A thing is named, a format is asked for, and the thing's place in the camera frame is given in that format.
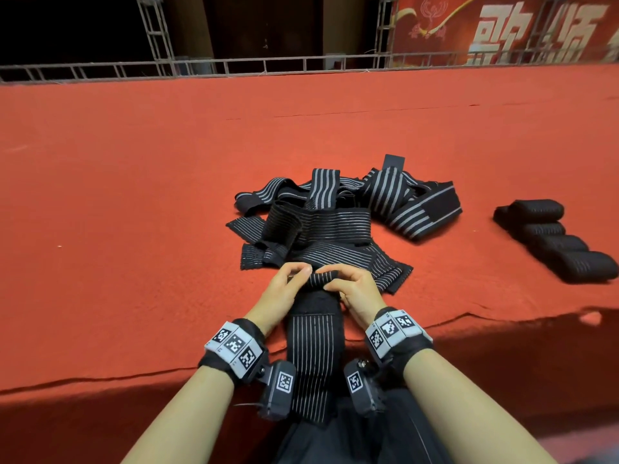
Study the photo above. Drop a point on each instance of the person's right hand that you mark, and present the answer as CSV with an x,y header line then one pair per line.
x,y
360,293

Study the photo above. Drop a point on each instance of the person's left hand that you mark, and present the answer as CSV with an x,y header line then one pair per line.
x,y
276,296

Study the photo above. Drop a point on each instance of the person's left forearm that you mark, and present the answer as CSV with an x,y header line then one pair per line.
x,y
184,420

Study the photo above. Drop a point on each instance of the person's right forearm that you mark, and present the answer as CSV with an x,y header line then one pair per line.
x,y
474,415

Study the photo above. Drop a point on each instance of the black trousers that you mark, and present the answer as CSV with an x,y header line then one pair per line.
x,y
406,435

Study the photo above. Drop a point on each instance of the metal railing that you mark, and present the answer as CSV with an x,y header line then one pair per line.
x,y
290,64

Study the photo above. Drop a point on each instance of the metal truss column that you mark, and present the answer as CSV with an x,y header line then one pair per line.
x,y
553,24
157,33
386,29

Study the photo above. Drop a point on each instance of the dark brown door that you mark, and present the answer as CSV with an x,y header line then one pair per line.
x,y
266,24

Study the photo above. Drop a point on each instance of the red banner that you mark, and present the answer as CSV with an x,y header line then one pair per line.
x,y
503,24

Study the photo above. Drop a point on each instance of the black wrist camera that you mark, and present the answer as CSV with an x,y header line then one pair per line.
x,y
279,386
363,386

